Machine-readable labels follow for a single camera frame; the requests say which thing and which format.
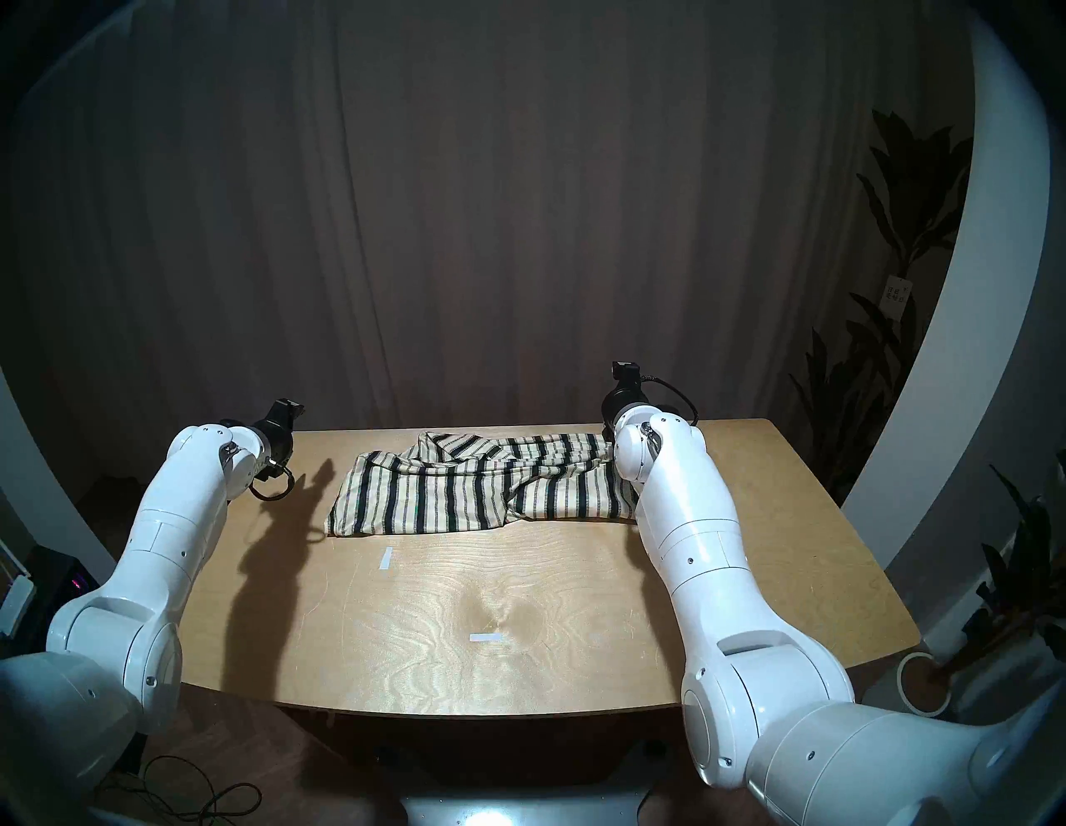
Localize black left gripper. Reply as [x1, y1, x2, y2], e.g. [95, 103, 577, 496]
[252, 400, 306, 480]

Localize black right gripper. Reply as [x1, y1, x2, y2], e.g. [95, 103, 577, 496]
[601, 379, 649, 434]

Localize cream black striped shirt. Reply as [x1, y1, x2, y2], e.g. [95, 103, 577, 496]
[325, 430, 640, 538]

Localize grey pleated curtain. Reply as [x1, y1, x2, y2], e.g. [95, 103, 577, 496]
[8, 0, 971, 500]

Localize white curved arch pillar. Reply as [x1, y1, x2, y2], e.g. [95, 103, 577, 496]
[0, 366, 117, 584]
[841, 8, 1052, 575]

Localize black computer tower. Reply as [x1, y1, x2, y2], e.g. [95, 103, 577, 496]
[21, 545, 105, 613]

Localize tall dark leafy plant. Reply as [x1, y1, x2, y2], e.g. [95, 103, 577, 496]
[787, 108, 975, 500]

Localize white round plant pot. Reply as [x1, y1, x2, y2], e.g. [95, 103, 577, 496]
[898, 651, 952, 717]

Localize grey metal base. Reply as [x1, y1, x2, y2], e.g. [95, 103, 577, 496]
[400, 791, 659, 826]

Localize small dark potted plant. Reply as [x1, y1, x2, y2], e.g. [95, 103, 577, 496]
[924, 450, 1066, 684]

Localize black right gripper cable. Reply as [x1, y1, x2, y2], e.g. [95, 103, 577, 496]
[641, 377, 699, 421]

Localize small white wall device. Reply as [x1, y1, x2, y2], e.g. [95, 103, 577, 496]
[0, 575, 38, 638]

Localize black floor cables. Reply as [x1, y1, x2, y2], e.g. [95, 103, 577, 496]
[92, 754, 263, 826]

